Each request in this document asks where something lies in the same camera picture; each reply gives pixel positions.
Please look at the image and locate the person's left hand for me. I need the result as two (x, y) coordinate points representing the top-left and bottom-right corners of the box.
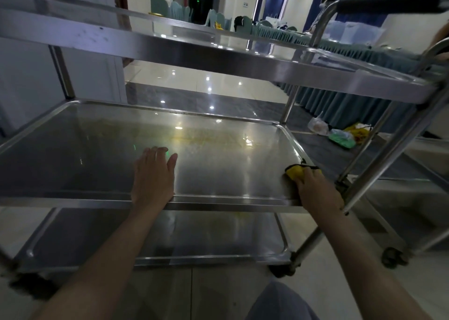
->
(131, 146), (179, 210)

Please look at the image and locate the person's right hand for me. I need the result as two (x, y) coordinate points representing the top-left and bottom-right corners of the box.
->
(292, 166), (345, 214)

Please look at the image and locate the yellow cleaning sponge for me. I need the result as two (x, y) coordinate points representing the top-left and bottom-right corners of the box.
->
(284, 159), (319, 182)

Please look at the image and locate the person's left forearm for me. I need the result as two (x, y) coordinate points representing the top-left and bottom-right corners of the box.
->
(30, 201), (176, 320)

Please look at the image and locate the person's right forearm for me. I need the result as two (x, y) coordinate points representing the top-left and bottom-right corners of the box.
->
(306, 204), (434, 320)

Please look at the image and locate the green plastic bag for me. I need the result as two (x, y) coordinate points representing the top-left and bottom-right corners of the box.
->
(328, 128), (357, 150)

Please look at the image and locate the white plastic bag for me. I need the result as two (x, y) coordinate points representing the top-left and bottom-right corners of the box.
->
(308, 112), (330, 136)

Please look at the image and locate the yellow plastic bag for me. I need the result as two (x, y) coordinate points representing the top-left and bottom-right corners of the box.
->
(345, 122), (372, 144)

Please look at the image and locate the long table with teal skirt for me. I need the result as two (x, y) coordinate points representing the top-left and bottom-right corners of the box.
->
(251, 21), (449, 135)

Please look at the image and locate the stainless steel trolley cart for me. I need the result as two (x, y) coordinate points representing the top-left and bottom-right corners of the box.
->
(0, 0), (449, 282)
(291, 130), (449, 268)

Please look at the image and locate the black cart wheel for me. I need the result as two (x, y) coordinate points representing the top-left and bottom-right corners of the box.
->
(381, 247), (410, 269)
(8, 272), (58, 301)
(269, 260), (299, 279)

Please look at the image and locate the person's grey trouser leg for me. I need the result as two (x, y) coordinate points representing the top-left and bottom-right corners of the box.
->
(245, 280), (320, 320)

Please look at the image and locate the clear plastic storage box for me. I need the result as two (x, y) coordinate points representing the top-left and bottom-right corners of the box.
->
(322, 19), (385, 47)

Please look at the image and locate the teal covered chair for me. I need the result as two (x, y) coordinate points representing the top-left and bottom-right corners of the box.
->
(206, 9), (233, 32)
(150, 0), (172, 18)
(170, 1), (194, 23)

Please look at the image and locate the black cart handle grip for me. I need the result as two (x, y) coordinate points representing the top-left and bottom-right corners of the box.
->
(336, 0), (449, 16)

